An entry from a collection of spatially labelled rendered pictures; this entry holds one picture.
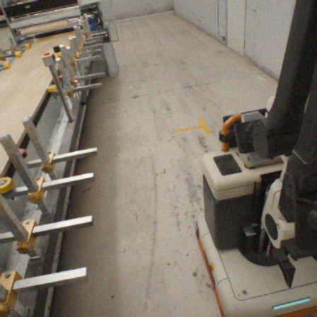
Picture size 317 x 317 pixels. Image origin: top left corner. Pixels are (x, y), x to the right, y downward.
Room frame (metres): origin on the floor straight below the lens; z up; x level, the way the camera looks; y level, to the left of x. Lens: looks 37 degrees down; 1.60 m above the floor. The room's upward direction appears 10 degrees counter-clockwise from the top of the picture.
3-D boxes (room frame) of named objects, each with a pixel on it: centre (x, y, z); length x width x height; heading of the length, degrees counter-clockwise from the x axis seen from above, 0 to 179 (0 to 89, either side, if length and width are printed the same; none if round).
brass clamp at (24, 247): (0.71, 0.58, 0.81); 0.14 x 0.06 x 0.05; 2
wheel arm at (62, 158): (1.23, 0.55, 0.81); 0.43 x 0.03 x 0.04; 92
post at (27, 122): (1.19, 0.60, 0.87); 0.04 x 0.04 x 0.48; 2
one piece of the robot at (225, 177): (0.92, -0.49, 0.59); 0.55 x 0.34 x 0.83; 92
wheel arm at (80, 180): (0.98, 0.54, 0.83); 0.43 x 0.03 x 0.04; 92
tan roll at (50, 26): (5.02, 1.31, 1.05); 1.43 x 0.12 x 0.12; 92
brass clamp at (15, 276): (0.46, 0.57, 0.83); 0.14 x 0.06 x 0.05; 2
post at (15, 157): (0.94, 0.59, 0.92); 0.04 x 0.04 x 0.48; 2
